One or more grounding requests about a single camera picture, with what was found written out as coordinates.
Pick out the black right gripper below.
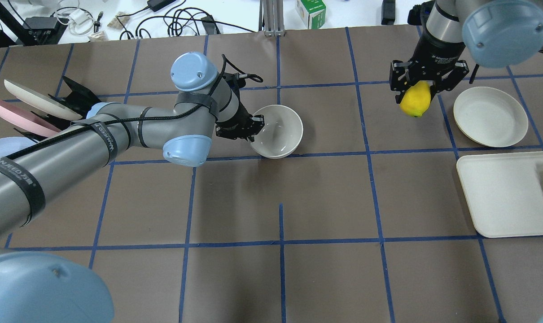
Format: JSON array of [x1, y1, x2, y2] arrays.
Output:
[[389, 43, 470, 107]]

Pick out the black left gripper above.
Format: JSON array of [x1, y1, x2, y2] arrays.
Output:
[[215, 102, 265, 143]]

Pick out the yellow lemon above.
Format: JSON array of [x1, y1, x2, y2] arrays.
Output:
[[399, 80, 432, 118]]

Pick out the white ceramic bowl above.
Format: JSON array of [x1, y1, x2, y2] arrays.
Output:
[[249, 105, 303, 159]]

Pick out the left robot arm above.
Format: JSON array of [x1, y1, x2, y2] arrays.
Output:
[[0, 52, 265, 323]]

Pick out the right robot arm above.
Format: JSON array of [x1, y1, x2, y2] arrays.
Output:
[[389, 0, 543, 104]]

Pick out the white round plate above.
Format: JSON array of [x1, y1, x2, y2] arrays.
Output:
[[453, 87, 529, 148]]

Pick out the green white box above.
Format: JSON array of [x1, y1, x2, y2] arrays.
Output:
[[295, 0, 327, 30]]

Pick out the white rectangular tray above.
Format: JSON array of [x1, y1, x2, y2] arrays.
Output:
[[456, 151, 543, 238]]

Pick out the black dish rack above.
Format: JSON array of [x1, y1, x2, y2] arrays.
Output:
[[35, 76, 101, 131]]

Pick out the cream plate in rack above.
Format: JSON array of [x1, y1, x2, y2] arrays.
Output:
[[4, 79, 83, 121]]

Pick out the black device on desk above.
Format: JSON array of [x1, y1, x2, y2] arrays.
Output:
[[0, 0, 68, 48]]

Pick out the pink plate in rack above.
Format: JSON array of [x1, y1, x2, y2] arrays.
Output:
[[0, 100, 61, 137]]

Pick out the light blue plate in rack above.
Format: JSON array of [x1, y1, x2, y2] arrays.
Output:
[[0, 137, 36, 157]]

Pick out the aluminium frame post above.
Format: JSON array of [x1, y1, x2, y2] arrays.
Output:
[[258, 0, 285, 37]]

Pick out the black cables on desk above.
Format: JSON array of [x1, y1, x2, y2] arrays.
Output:
[[114, 0, 256, 41]]

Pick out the white charger with cable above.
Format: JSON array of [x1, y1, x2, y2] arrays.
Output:
[[52, 6, 96, 35]]

